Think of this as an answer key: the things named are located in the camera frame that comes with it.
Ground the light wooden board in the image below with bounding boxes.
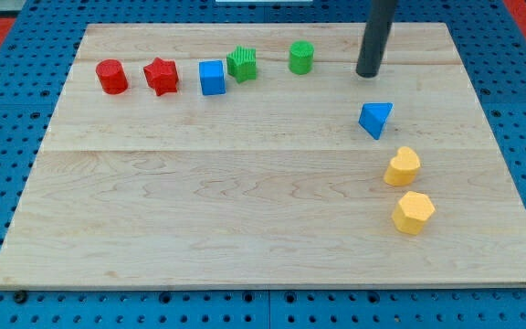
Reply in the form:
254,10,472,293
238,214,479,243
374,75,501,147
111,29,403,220
0,23,526,291

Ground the yellow hexagon block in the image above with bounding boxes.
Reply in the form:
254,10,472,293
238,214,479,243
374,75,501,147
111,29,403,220
392,191,436,235

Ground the red cylinder block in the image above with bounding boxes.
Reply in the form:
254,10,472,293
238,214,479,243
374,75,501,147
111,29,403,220
95,58,129,95

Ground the green cylinder block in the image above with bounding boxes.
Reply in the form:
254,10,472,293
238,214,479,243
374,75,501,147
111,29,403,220
289,40,314,75

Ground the green star block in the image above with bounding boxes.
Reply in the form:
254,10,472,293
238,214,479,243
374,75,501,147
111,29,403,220
226,46,258,83

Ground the red star block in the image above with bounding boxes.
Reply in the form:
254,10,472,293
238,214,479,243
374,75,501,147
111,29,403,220
143,58,179,96

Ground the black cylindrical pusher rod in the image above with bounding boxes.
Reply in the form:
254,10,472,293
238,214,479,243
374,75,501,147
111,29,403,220
355,0,398,79

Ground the blue triangle block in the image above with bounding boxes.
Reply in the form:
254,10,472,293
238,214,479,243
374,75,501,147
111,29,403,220
358,102,394,140

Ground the blue cube block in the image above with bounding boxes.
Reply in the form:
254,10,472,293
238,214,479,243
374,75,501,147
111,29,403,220
199,60,226,96

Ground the blue perforated base mat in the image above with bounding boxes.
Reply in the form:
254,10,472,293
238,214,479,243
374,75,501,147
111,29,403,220
0,0,526,328

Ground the yellow heart block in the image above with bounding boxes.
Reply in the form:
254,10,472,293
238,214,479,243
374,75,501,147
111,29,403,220
384,146,421,186

